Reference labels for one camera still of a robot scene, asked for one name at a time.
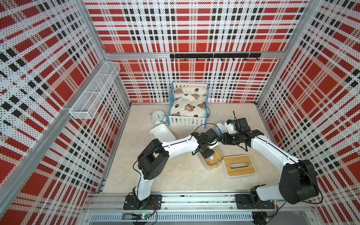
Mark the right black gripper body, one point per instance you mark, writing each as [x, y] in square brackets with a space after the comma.
[232, 139]

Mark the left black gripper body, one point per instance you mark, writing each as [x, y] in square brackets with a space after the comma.
[206, 152]

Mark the bamboo slotted lid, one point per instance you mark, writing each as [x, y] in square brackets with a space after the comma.
[218, 157]

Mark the clear plastic tissue box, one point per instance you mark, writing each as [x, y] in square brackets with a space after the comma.
[202, 160]

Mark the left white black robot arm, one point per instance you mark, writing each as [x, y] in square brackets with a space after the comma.
[153, 159]

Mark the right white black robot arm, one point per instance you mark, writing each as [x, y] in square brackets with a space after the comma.
[298, 181]

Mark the white tissue box bamboo lid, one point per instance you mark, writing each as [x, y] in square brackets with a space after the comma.
[237, 166]

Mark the bear print blanket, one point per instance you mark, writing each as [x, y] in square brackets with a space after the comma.
[186, 108]

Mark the blue white toy crib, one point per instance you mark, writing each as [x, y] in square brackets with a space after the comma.
[187, 121]

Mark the white alarm clock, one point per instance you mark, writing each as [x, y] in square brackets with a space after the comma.
[159, 117]

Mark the bear print pillow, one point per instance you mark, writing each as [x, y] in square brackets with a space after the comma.
[190, 92]

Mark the green circuit board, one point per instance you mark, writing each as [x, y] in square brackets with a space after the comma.
[140, 216]

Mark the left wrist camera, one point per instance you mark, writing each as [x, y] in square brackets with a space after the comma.
[215, 143]

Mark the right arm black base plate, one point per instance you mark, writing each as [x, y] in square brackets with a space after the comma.
[246, 201]

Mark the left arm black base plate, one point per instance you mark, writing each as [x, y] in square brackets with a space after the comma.
[150, 203]

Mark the black hook rail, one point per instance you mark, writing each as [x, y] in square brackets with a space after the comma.
[215, 56]

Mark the aluminium front rail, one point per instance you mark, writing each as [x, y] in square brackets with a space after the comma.
[200, 208]

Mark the white wire mesh shelf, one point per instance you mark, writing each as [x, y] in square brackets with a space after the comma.
[87, 105]

